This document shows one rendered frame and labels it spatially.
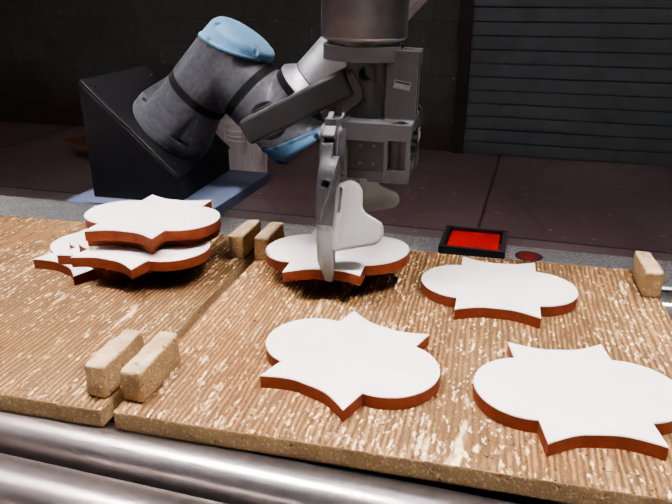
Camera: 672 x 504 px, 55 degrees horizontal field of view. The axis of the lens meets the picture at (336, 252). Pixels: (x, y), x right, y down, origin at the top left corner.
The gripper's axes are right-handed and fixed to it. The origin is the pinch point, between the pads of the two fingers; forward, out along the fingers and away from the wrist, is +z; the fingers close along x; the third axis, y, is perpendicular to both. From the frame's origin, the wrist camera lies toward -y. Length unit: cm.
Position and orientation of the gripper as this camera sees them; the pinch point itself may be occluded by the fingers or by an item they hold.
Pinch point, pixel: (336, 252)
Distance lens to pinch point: 64.6
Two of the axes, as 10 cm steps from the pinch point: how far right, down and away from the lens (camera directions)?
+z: -0.2, 9.2, 3.8
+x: 2.3, -3.7, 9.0
